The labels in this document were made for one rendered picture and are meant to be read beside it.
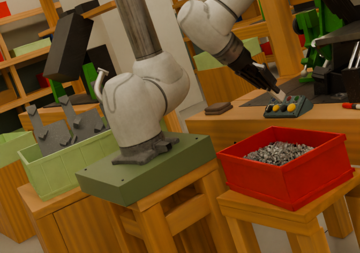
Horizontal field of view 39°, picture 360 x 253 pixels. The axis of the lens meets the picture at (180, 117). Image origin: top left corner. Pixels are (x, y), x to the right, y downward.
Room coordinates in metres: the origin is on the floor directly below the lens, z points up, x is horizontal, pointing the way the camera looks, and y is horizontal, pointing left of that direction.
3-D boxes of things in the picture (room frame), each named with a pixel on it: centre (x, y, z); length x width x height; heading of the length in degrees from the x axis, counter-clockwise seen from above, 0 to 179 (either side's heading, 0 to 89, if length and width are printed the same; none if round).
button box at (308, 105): (1.66, -0.35, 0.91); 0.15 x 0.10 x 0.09; 32
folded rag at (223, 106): (2.03, -0.16, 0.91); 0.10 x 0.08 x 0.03; 33
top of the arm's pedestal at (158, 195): (1.68, 0.15, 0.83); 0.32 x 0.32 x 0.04; 30
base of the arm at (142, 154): (1.66, 0.14, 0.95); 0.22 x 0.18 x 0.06; 41
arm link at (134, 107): (1.68, 0.14, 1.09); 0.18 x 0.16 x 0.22; 142
